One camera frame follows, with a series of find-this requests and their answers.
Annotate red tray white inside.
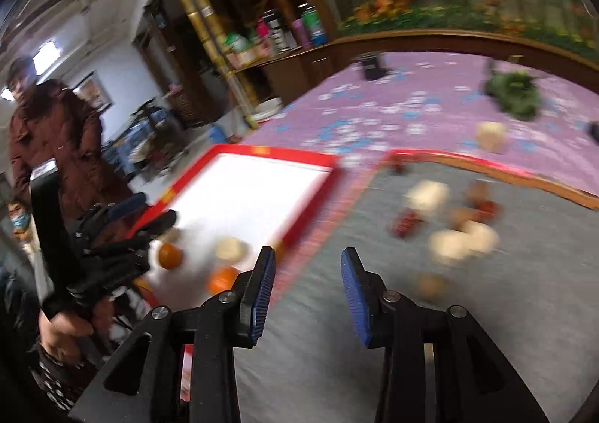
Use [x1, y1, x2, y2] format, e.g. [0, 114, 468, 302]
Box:
[128, 144, 342, 405]

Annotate green and blue bottle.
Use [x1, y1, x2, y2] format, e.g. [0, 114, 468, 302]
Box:
[302, 6, 327, 47]

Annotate green snack packets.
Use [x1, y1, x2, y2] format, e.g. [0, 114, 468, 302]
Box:
[222, 30, 253, 54]

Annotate dark wooden chair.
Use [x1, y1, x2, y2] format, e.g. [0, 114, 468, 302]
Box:
[136, 100, 181, 157]

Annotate brown longan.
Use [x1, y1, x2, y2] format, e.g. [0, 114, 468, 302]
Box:
[416, 272, 451, 301]
[465, 180, 491, 204]

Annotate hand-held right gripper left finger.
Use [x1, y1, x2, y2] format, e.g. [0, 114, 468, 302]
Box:
[69, 246, 276, 423]

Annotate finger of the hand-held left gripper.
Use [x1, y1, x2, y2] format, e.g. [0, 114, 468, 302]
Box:
[84, 236, 153, 286]
[105, 193, 179, 241]

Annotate pale beige food chunk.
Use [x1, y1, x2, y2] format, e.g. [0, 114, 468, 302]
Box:
[476, 122, 508, 153]
[406, 180, 451, 218]
[463, 221, 501, 255]
[428, 229, 471, 267]
[215, 237, 249, 262]

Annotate wicker basket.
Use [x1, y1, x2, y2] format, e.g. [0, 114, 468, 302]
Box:
[171, 88, 197, 124]

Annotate framed wall picture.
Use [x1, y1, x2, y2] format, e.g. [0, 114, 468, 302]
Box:
[75, 72, 115, 112]

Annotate person's left forearm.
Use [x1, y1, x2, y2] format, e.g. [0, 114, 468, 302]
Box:
[33, 346, 92, 412]

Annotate large red date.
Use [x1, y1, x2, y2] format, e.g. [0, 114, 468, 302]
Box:
[388, 210, 424, 239]

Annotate orange mandarin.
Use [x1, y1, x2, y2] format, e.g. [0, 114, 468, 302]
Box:
[207, 266, 241, 296]
[158, 241, 184, 270]

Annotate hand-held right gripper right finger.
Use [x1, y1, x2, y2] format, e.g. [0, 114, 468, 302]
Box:
[341, 247, 550, 423]

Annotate green leafy vegetable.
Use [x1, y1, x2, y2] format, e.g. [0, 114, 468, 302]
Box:
[482, 70, 544, 121]

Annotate purple floral blanket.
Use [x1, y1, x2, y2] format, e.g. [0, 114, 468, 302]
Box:
[236, 51, 599, 211]

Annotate grey mat red border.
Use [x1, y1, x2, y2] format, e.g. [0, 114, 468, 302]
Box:
[234, 150, 599, 423]

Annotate person's left hand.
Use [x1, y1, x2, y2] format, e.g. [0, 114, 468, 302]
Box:
[38, 296, 115, 365]

